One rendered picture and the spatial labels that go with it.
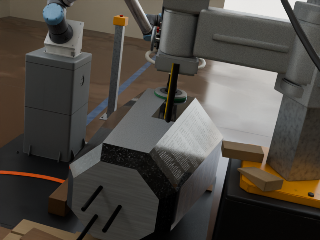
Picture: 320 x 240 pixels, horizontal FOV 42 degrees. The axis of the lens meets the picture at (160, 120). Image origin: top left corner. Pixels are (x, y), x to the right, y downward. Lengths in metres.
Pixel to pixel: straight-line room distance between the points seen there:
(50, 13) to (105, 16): 6.34
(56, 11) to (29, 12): 7.03
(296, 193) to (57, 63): 2.04
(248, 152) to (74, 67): 1.63
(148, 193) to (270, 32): 0.88
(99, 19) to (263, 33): 7.86
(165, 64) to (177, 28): 0.17
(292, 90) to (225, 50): 0.34
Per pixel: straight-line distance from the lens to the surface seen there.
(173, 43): 1.92
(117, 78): 4.32
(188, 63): 1.92
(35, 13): 10.14
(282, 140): 2.03
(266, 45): 1.86
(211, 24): 1.88
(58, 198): 2.80
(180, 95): 2.69
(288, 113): 1.99
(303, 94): 1.86
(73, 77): 3.23
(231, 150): 2.08
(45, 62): 3.29
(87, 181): 1.96
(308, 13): 1.85
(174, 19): 1.90
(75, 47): 3.32
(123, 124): 2.17
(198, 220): 2.97
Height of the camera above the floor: 1.64
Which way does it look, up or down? 21 degrees down
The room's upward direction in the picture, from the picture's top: 8 degrees clockwise
